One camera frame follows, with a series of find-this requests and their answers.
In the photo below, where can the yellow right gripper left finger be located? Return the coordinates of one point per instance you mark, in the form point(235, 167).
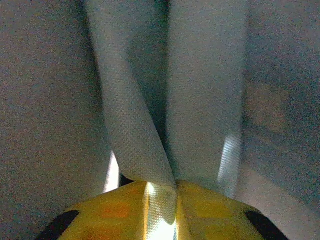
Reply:
point(105, 215)

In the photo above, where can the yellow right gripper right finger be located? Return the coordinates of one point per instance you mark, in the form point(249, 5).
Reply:
point(217, 215)

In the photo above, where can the navy blue backpack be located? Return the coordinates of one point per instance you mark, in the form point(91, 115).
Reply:
point(62, 87)

